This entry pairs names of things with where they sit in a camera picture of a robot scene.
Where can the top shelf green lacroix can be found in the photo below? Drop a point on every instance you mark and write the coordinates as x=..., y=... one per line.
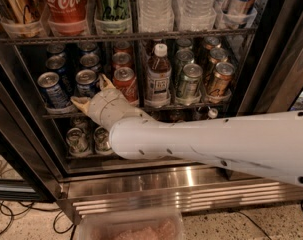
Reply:
x=112, y=10

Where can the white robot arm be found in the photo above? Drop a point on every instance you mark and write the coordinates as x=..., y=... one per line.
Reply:
x=265, y=145

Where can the pepsi can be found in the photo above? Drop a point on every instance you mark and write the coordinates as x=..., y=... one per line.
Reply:
x=86, y=81
x=52, y=91
x=90, y=61
x=59, y=65

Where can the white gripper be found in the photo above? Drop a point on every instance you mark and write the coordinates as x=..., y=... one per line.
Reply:
x=100, y=104

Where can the bottom shelf silver can left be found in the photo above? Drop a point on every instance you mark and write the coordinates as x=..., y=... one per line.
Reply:
x=77, y=141

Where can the top shelf gold can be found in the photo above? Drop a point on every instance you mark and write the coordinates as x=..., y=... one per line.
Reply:
x=22, y=18

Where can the clear plastic bin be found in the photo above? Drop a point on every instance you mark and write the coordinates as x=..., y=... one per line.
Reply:
x=154, y=223

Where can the bottom shelf tea bottle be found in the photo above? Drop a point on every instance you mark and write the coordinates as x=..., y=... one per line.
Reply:
x=211, y=114

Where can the stainless steel fridge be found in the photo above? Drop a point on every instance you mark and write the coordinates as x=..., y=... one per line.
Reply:
x=266, y=49

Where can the top shelf water bottle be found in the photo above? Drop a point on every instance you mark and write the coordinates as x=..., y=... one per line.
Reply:
x=155, y=16

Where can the brown tea bottle white cap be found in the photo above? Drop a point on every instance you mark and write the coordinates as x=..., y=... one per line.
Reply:
x=158, y=76

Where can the front green soda can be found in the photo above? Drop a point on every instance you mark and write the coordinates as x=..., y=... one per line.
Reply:
x=189, y=80

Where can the front gold soda can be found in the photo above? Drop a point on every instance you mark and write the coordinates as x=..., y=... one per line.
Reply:
x=220, y=79

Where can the front red coca-cola can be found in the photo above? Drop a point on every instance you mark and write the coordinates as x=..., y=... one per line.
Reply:
x=124, y=79

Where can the shelf silver can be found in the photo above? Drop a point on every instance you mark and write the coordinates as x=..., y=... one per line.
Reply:
x=101, y=139
x=77, y=141

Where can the top shelf coca-cola can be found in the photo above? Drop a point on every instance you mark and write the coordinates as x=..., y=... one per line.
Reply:
x=67, y=17

